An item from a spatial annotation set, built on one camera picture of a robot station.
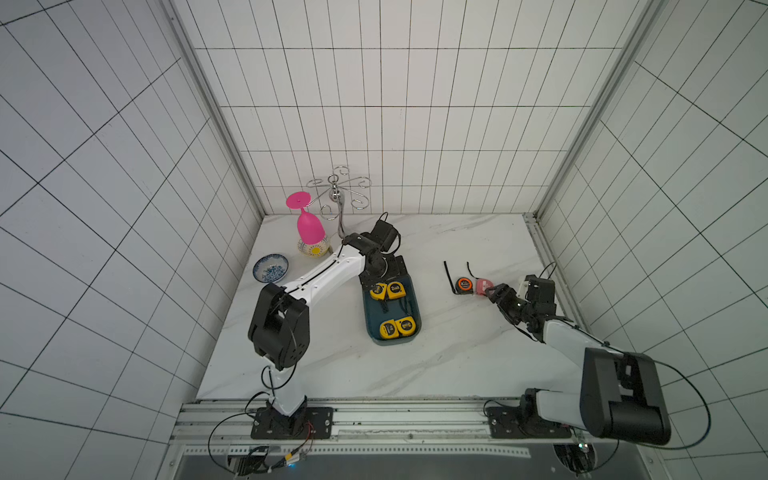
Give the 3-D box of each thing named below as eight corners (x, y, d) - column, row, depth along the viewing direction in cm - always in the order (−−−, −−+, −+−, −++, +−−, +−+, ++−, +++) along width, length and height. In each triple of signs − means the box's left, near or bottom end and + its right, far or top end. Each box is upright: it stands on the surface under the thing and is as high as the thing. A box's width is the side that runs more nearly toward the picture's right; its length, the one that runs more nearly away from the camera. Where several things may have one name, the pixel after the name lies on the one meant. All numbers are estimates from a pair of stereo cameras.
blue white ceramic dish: (256, 282, 102) (251, 274, 98) (263, 262, 108) (258, 253, 104) (286, 282, 102) (281, 274, 98) (291, 262, 108) (287, 253, 104)
